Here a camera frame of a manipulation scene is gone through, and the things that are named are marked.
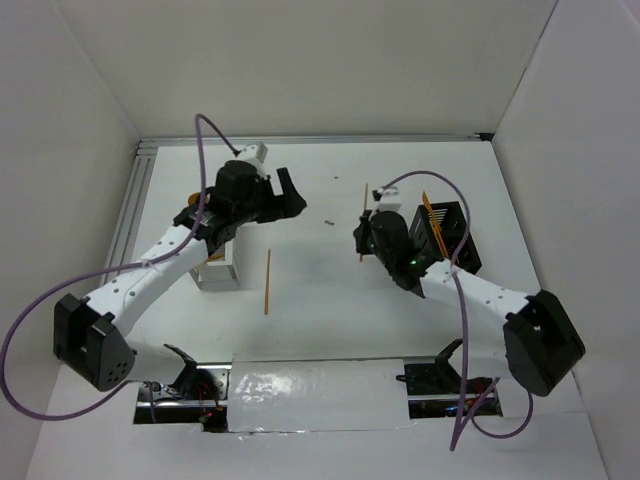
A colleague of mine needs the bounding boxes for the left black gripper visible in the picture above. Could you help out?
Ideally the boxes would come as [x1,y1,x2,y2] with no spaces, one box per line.
[234,168,307,226]

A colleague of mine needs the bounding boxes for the orange chopstick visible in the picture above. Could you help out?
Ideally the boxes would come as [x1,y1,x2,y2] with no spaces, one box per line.
[359,182,369,263]
[263,248,272,316]

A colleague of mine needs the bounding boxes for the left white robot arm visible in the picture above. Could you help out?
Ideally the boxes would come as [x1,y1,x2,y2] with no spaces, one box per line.
[54,160,307,399]

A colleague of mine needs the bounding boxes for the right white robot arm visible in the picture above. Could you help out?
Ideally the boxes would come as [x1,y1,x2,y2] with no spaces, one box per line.
[354,210,586,397]

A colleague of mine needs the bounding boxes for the black utensil container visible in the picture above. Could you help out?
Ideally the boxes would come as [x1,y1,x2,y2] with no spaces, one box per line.
[409,201,482,274]

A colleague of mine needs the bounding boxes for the white utensil container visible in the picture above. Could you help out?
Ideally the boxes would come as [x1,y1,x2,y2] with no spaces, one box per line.
[190,240,241,292]

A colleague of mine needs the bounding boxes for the white tape sheet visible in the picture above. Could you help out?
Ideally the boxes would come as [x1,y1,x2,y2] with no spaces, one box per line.
[227,359,411,433]

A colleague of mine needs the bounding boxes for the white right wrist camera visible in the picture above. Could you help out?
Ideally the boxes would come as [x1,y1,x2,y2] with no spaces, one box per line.
[372,186,402,213]

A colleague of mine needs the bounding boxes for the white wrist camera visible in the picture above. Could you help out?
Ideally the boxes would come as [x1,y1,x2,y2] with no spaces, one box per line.
[236,142,268,178]
[372,186,402,213]

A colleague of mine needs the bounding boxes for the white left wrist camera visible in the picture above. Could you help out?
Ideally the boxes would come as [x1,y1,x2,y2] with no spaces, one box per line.
[236,142,268,178]

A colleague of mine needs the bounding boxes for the aluminium rail at back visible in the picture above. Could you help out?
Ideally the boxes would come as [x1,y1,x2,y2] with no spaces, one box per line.
[139,132,495,149]

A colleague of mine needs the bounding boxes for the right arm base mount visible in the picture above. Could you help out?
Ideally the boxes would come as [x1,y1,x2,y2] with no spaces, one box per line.
[396,339,502,420]

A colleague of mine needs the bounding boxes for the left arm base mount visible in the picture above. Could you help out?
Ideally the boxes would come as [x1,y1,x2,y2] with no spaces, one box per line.
[133,363,232,433]

